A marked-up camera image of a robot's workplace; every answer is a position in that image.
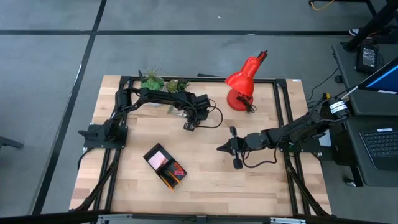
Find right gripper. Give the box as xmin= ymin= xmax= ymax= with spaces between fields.
xmin=216 ymin=126 xmax=248 ymax=158

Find pink sticky note pad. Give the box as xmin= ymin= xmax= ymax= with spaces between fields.
xmin=148 ymin=151 xmax=169 ymax=170

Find black mesh desk organizer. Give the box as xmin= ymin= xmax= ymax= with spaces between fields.
xmin=142 ymin=142 xmax=188 ymax=193

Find trailing succulent in dark pot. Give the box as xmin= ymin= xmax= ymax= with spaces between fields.
xmin=165 ymin=77 xmax=190 ymax=113

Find red desk lamp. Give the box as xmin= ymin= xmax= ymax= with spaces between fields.
xmin=224 ymin=50 xmax=269 ymax=113

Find succulent in white patterned pot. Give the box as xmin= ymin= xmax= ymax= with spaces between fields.
xmin=139 ymin=65 xmax=166 ymax=108

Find dark grey side desk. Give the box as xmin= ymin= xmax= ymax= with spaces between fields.
xmin=331 ymin=40 xmax=398 ymax=116
xmin=341 ymin=114 xmax=398 ymax=187

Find black laptop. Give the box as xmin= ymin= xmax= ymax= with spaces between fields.
xmin=359 ymin=126 xmax=398 ymax=171

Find black power brick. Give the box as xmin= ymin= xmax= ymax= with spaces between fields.
xmin=355 ymin=42 xmax=381 ymax=75

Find computer monitor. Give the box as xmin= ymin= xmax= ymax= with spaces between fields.
xmin=357 ymin=57 xmax=398 ymax=95

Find black desk leg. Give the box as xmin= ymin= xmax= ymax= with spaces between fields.
xmin=341 ymin=0 xmax=398 ymax=53

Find grey chair base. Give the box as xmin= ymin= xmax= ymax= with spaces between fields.
xmin=0 ymin=135 xmax=25 ymax=151

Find black aluminium table frame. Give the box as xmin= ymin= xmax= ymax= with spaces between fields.
xmin=70 ymin=74 xmax=332 ymax=218

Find yellow cable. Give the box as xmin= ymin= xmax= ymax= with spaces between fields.
xmin=308 ymin=0 xmax=336 ymax=11

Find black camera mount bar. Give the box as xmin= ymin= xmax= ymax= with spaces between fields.
xmin=0 ymin=210 xmax=398 ymax=224

